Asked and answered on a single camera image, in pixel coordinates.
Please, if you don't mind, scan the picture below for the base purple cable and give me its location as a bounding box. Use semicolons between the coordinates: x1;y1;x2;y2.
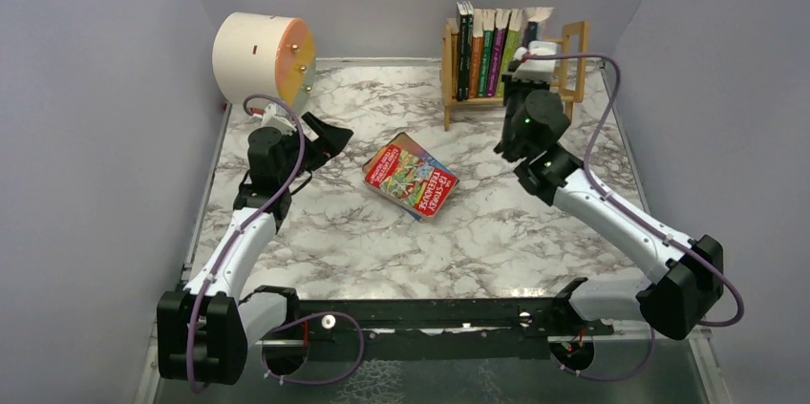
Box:
260;310;367;388
548;325;656;383

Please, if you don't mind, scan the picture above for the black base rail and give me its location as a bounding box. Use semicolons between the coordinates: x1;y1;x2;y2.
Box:
255;297;613;362

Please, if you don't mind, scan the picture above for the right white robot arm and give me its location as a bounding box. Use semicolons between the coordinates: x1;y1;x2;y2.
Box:
495;75;723;340

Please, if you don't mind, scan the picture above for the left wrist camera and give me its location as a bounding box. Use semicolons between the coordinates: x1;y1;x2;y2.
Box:
261;102;297;135

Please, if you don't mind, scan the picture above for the black book right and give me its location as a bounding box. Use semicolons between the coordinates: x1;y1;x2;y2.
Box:
458;1;475;101

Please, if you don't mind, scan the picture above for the wooden book rack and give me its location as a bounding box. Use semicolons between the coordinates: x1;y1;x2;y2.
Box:
439;18;589;132

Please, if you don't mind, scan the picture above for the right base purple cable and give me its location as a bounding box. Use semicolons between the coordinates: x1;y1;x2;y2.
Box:
548;325;656;383

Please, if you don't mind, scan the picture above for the black book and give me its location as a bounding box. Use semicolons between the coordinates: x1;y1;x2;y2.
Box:
458;1;475;101
456;1;474;101

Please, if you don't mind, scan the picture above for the floral cover book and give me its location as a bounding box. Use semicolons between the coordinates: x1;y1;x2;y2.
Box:
521;7;554;48

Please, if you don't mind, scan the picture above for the red treehouse book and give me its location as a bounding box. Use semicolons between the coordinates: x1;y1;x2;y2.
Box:
364;144;458;220

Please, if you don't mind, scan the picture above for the dark cover treehouse book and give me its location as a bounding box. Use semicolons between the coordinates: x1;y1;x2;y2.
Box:
362;132;446;174

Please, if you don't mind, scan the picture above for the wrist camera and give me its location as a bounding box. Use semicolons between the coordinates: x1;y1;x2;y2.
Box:
508;40;559;84
261;102;297;135

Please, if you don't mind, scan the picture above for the black book left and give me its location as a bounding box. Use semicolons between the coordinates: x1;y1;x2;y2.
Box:
456;1;474;101

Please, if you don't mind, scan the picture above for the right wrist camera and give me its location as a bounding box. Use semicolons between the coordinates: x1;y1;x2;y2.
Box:
508;40;559;84

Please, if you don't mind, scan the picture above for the lime green treehouse book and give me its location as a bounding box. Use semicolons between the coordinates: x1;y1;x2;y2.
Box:
495;9;524;97

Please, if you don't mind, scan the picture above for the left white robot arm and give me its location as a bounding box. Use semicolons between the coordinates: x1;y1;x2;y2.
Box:
157;113;353;387

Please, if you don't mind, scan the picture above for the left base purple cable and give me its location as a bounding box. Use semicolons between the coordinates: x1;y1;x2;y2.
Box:
260;310;367;388

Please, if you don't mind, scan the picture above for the cream round drawer cabinet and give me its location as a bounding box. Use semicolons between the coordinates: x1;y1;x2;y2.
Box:
211;12;316;114

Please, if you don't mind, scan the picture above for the purple treehouse book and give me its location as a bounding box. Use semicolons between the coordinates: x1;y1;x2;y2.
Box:
485;9;511;97

